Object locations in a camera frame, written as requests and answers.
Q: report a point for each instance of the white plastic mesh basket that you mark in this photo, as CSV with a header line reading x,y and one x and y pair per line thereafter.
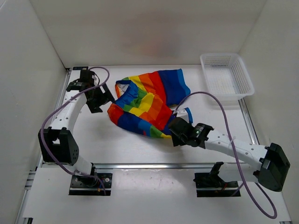
x,y
226,76

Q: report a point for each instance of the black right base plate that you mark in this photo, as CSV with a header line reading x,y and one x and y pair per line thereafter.
x,y
208,185

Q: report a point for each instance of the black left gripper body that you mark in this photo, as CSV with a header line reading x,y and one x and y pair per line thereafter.
x,y
97,96

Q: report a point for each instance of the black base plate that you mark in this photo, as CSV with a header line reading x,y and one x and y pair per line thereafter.
x,y
84,186
208,185

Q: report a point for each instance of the aluminium table rail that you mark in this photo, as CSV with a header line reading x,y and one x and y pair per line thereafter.
x,y
59,102
248,121
151,165

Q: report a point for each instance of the aluminium right table rail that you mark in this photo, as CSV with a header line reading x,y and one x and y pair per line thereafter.
x,y
248,121

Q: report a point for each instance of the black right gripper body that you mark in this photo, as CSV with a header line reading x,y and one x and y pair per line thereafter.
x,y
185,138

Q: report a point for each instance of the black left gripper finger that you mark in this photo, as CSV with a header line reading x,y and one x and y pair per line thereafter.
x,y
94,108
106,95

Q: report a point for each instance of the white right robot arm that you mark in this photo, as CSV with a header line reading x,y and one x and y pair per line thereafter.
x,y
267,166

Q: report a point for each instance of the aluminium left table rail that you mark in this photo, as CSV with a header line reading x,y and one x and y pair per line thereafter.
x,y
59,102

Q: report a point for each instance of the aluminium front table rail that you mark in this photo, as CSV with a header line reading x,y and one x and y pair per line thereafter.
x,y
151,165

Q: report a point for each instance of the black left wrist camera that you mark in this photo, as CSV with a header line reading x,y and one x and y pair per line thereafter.
x,y
89,77

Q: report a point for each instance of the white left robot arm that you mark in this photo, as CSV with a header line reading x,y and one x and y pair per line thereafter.
x,y
56,134

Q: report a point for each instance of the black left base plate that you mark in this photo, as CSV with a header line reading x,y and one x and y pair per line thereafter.
x,y
84,186

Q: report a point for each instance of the black label corner plate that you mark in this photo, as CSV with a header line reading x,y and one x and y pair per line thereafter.
x,y
80,68

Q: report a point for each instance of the rainbow striped shorts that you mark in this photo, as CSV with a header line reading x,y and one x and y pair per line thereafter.
x,y
144,102

